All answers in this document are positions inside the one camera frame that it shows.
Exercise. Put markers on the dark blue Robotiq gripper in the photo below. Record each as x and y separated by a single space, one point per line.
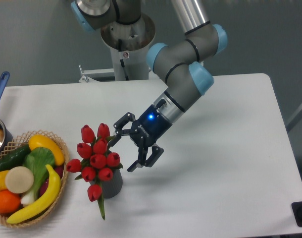
145 131

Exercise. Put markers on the red tulip bouquet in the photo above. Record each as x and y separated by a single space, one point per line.
95 155

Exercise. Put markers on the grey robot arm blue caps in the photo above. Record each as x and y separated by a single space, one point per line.
179 67

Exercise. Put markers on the dark grey ribbed vase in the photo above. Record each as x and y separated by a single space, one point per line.
105 183

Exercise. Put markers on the dark red radish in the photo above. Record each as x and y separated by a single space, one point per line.
59 170

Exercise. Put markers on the yellow banana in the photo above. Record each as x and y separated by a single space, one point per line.
42 203

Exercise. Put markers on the green bok choy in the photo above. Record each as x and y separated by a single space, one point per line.
36 162

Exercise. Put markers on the woven wicker basket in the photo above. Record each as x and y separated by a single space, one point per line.
22 140

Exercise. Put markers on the green cucumber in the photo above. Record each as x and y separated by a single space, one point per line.
14 158

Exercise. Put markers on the beige round slice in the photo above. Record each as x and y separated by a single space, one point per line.
19 180

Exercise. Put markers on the orange fruit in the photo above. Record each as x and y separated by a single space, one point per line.
9 202

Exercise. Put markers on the white metal mounting bracket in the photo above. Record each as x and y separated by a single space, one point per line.
96 74

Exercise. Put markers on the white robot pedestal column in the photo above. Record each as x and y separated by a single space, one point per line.
129 45

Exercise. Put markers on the white frame at right edge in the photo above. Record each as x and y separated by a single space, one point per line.
294 118

